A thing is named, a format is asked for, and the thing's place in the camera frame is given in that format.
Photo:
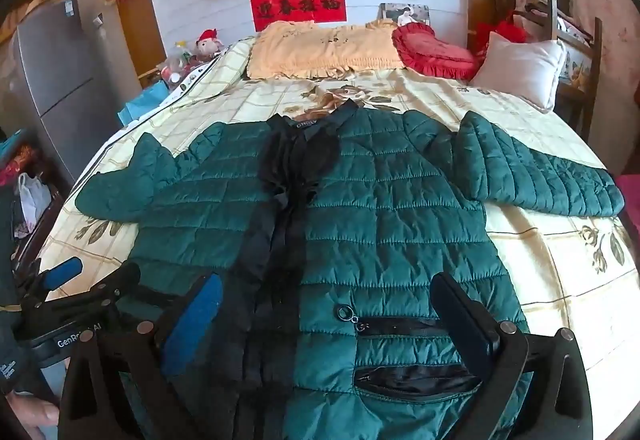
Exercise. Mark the green quilted jacket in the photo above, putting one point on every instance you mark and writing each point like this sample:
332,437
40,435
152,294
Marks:
400,230

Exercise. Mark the plush toy with red hat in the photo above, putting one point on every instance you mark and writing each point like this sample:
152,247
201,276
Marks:
207,45

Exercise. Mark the white plastic bag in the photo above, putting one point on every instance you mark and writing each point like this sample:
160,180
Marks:
34,197

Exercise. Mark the wooden wardrobe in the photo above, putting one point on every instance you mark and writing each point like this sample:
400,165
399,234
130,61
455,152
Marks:
145,35

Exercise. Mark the orange frilled pillow cover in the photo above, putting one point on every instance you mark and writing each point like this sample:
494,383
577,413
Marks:
320,50

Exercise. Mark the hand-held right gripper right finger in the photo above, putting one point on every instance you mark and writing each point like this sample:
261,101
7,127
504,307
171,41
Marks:
462,320

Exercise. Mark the white pillow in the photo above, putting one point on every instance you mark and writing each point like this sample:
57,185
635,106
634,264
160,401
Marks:
520,70

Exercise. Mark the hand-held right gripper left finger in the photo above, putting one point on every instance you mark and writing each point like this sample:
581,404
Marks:
192,327

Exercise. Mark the blue bag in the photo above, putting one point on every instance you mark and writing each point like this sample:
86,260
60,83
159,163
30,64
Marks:
145,105

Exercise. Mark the grey refrigerator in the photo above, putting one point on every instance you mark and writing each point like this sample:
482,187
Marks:
60,85

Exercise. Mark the framed photo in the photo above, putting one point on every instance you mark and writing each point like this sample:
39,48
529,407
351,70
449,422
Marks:
406,14

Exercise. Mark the floral cream bedspread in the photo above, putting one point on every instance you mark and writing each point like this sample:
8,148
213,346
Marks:
550,270

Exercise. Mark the red wall banner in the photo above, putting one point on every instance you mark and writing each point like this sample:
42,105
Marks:
300,2

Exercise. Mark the pink cloth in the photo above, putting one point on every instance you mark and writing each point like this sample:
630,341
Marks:
629,197

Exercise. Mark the red heart pillow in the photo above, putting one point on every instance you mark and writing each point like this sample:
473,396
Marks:
430,55

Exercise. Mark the wooden chair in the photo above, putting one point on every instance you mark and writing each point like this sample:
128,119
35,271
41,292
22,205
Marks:
580,45

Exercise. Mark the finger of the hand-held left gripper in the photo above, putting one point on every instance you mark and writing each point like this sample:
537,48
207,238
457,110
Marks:
107,290
62,270

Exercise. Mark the person's left hand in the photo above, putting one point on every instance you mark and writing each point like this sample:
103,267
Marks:
32,415

